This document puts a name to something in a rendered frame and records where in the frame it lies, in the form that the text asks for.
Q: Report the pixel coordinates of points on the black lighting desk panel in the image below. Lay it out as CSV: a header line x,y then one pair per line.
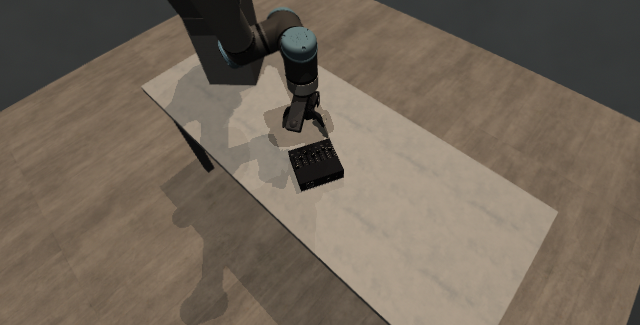
x,y
319,164

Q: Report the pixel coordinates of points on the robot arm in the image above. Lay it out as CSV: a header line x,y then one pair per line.
x,y
239,46

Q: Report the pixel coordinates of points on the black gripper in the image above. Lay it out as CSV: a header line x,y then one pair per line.
x,y
318,120

